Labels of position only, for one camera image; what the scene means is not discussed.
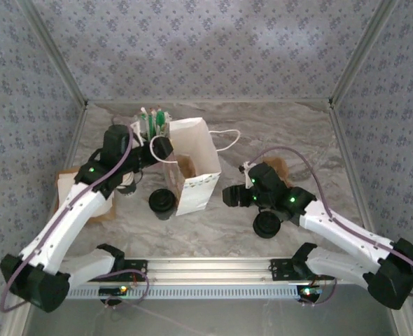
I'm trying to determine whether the white paper bag with handles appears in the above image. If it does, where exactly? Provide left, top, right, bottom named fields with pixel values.
left=149, top=117, right=242, bottom=217

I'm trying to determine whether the brown teddy bear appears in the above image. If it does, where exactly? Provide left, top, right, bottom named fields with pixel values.
left=262, top=156, right=293, bottom=190

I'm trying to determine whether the black cup lid stack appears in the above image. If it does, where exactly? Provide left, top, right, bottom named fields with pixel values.
left=253, top=209, right=283, bottom=239

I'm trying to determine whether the green-lit controller board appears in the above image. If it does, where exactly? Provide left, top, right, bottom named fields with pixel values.
left=297, top=286, right=325, bottom=298
left=99, top=286, right=130, bottom=295

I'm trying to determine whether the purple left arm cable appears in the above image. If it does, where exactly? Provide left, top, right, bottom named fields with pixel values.
left=0, top=118, right=136, bottom=314

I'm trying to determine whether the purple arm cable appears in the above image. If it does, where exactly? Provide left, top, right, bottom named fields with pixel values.
left=244, top=146, right=413, bottom=298
left=0, top=118, right=136, bottom=314

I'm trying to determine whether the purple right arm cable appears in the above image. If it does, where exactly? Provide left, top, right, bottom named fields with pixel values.
left=244, top=146, right=413, bottom=298

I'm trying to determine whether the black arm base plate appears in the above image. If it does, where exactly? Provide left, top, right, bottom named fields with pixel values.
left=269, top=257, right=335, bottom=282
left=85, top=258, right=148, bottom=282

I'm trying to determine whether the wide aluminium frame rail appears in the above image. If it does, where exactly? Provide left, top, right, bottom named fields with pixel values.
left=68, top=256, right=368, bottom=285

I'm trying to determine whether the slotted grey cable tray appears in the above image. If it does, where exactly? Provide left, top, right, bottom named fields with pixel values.
left=66, top=285, right=304, bottom=301

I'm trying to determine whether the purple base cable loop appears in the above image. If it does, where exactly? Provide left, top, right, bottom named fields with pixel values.
left=103, top=269, right=152, bottom=311
left=298, top=276, right=340, bottom=308

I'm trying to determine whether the aluminium frame post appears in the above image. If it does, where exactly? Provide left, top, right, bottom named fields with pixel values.
left=17, top=0, right=90, bottom=109
left=328, top=0, right=402, bottom=108

